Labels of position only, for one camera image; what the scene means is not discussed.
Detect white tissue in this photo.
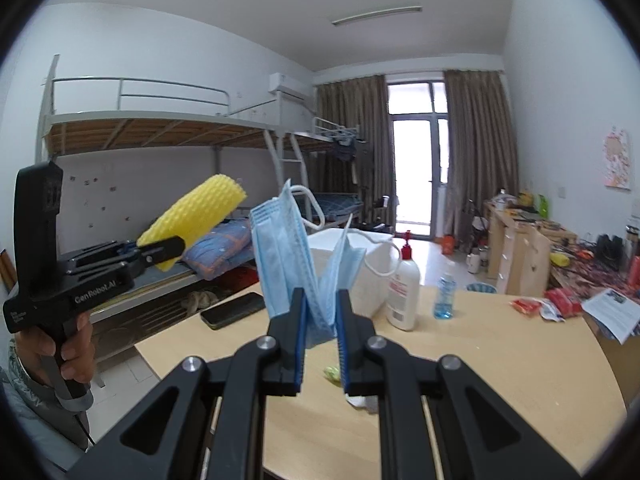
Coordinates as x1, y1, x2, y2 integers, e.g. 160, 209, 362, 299
345, 394, 378, 415

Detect green tissue packet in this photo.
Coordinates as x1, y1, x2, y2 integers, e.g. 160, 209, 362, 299
323, 366, 342, 386

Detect yellow foam net sleeve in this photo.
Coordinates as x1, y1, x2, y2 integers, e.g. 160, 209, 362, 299
136, 174, 246, 272

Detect blue surgical masks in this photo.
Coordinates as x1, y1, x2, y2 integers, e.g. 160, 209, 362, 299
250, 182, 352, 349

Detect grey jacket left forearm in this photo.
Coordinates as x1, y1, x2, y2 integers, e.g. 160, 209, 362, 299
1, 338, 89, 479

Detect person's left hand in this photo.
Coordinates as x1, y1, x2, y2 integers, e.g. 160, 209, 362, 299
14, 312, 96, 386

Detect black smartphone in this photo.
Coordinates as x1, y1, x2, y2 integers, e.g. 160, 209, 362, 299
200, 292, 265, 330

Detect white lotion pump bottle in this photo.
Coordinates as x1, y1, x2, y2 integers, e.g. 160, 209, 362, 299
386, 231, 420, 332

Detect blue spray bottle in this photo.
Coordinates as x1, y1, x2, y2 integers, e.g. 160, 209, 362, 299
433, 272, 457, 320

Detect blue lined trash bin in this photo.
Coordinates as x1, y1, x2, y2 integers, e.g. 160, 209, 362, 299
465, 282, 497, 294

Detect red snack packet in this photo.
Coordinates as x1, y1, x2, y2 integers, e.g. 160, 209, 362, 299
510, 298, 542, 316

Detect white styrofoam box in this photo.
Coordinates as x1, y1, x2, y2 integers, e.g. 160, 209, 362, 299
308, 228, 399, 318

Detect metal bunk bed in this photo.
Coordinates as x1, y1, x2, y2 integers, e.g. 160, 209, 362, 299
34, 53, 371, 311

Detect white thermos jug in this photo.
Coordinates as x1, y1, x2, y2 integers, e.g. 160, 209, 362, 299
466, 252, 482, 274

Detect red wrapped snack pack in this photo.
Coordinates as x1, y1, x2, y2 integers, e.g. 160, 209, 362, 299
544, 288, 584, 318

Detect wooden desk with drawers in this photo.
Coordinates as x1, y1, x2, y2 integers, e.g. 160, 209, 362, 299
484, 200, 577, 295

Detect wooden smiley chair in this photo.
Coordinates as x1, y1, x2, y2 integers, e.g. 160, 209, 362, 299
518, 226, 552, 298

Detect printed paper sheet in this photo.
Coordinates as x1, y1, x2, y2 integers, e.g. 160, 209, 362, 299
582, 288, 640, 344

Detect black headphones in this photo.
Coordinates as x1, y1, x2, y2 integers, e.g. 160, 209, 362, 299
594, 234, 624, 271

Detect right brown curtain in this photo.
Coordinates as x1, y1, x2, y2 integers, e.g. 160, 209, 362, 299
444, 70, 520, 240

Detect brown curtain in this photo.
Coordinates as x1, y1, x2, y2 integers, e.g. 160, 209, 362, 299
444, 70, 520, 240
311, 75, 396, 226

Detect glass balcony door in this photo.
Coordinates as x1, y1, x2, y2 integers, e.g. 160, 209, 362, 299
387, 80, 449, 240

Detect white air conditioner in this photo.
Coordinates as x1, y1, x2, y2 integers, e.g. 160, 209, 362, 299
268, 73, 312, 100

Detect left brown curtain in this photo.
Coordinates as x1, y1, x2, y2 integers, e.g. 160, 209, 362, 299
311, 75, 396, 226

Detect ceiling tube light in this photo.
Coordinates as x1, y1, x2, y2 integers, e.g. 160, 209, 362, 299
330, 4, 423, 27

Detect anime wall poster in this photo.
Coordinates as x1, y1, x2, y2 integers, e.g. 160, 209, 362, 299
603, 128, 631, 191

